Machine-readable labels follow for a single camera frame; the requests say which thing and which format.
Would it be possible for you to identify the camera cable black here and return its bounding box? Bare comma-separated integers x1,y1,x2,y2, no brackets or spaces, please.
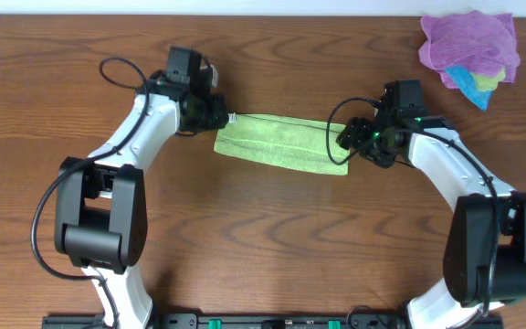
30,57,163,329
326,97,499,328

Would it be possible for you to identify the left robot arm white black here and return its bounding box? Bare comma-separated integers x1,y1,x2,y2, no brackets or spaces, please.
54,67,228,328

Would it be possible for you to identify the green microfiber cloth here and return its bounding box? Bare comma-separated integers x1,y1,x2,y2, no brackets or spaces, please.
214,114,350,175

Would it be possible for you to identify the yellow-green small cloth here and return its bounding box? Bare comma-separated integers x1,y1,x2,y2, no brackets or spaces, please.
471,68,506,92

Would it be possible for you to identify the blue cloth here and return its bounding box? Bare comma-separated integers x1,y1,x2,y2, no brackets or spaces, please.
445,66,493,111

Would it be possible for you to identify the green clamp on rail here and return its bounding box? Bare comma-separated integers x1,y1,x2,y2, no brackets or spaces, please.
209,319,222,329
328,320,341,329

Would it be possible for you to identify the left camera cable black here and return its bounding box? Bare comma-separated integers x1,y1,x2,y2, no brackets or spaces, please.
30,57,163,329

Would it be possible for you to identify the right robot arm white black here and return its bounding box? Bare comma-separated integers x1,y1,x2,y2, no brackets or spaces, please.
327,104,526,328

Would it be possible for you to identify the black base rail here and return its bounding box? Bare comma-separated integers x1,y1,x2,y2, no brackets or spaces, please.
41,312,504,329

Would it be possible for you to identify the right camera cable black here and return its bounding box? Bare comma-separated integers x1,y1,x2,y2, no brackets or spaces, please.
326,97,499,328

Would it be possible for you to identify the purple cloth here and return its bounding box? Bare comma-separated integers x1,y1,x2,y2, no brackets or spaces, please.
418,11,521,89

